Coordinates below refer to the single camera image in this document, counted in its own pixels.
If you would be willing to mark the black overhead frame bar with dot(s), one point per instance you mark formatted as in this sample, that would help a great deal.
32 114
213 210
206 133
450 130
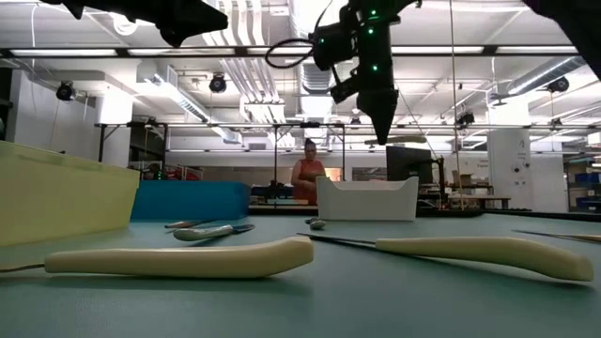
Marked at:
122 51

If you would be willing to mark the yellow-green plastic bin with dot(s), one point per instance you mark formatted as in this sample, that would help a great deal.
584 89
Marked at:
56 197

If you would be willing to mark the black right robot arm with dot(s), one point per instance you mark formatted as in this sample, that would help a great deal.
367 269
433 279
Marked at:
573 28

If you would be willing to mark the person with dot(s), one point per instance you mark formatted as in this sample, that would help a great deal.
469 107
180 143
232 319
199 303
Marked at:
307 180

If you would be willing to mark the blue storage crate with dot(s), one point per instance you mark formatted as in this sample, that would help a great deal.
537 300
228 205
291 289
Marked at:
589 202
589 178

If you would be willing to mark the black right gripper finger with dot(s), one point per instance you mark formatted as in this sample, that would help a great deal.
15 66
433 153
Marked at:
380 117

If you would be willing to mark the black table frame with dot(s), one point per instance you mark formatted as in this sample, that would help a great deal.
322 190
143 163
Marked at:
516 215

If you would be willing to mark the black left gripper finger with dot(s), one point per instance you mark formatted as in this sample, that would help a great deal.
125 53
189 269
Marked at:
188 21

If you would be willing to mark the green table mat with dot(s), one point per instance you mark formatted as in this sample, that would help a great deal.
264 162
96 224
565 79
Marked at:
375 305

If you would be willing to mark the black ceiling-mounted camera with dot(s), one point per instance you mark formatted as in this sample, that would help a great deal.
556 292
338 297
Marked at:
466 119
559 84
66 91
218 83

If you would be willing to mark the blue plastic bin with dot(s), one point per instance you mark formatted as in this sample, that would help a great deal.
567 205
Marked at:
188 202

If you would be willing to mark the silver ventilation duct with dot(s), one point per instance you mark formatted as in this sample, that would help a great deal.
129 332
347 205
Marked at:
544 72

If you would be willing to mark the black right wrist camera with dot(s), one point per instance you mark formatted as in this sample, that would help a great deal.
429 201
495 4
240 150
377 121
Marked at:
343 89

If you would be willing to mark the black metal rack frame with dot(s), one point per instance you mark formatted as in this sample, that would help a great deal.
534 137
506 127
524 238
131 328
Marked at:
101 141

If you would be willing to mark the black computer monitor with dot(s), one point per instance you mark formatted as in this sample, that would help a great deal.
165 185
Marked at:
406 164

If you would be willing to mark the wooden desk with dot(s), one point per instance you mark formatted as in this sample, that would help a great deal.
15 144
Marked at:
479 199

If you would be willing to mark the white plastic bin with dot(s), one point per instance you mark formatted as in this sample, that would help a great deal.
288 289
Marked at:
366 202

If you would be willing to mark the cardboard box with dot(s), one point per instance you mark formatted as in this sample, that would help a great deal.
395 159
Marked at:
465 179

